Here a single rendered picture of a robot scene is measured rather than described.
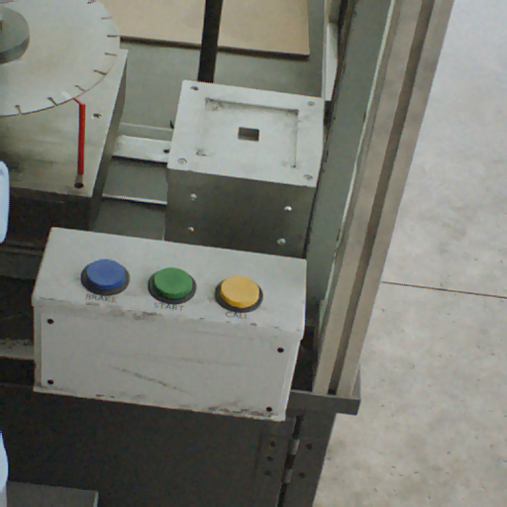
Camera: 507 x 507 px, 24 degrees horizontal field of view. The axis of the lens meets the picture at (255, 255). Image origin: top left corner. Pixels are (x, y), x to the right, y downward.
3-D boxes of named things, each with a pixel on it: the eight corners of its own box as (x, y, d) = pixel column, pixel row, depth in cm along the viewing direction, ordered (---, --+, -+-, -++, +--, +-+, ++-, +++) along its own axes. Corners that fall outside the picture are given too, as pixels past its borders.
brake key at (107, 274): (127, 274, 126) (127, 260, 125) (121, 301, 123) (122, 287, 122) (89, 269, 126) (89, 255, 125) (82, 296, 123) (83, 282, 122)
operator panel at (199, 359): (288, 351, 140) (307, 258, 130) (284, 424, 132) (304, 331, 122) (50, 321, 139) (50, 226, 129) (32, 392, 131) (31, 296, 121)
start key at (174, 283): (192, 282, 126) (194, 268, 125) (188, 309, 123) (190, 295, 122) (154, 277, 126) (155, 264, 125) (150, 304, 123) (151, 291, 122)
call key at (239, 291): (257, 291, 127) (259, 277, 125) (255, 318, 124) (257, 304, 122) (220, 286, 126) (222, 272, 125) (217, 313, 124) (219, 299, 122)
